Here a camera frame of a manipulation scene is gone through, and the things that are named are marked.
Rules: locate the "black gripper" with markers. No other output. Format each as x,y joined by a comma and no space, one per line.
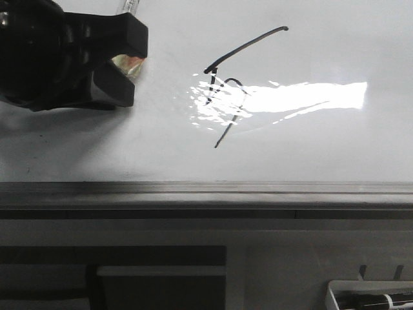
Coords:
49,57

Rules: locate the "white dry-erase marker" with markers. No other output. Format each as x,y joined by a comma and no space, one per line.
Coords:
128,65

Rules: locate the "dark cabinet panel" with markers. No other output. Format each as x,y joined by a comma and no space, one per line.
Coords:
122,277

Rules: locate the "black marker in tray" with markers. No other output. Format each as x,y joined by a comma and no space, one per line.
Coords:
375,301

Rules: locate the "white marker tray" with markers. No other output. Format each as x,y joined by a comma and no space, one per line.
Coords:
343,287

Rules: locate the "white whiteboard with metal frame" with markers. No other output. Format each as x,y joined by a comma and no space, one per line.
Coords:
241,105

